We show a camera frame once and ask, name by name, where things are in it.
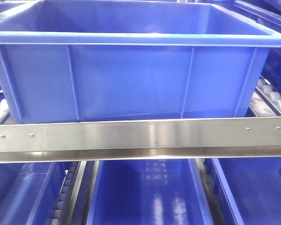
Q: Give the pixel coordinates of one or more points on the lower left blue bin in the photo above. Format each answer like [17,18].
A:
[29,192]

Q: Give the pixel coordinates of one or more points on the lower roller track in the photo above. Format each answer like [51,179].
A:
[61,213]

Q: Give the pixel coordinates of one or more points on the far right roller track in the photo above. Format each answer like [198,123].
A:
[266,100]

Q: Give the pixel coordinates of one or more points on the lower middle blue bin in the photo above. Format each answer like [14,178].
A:
[148,192]

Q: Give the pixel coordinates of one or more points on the blue bin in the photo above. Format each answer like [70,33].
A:
[247,190]
[148,192]
[29,192]

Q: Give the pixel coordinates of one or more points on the lower shelf steel bar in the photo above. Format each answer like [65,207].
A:
[141,139]

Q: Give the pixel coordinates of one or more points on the central blue plastic box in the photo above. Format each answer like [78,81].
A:
[95,60]

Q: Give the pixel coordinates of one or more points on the roller track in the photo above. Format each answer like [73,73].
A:
[266,100]
[61,213]

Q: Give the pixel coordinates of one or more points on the lower right blue bin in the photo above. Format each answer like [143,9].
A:
[247,190]

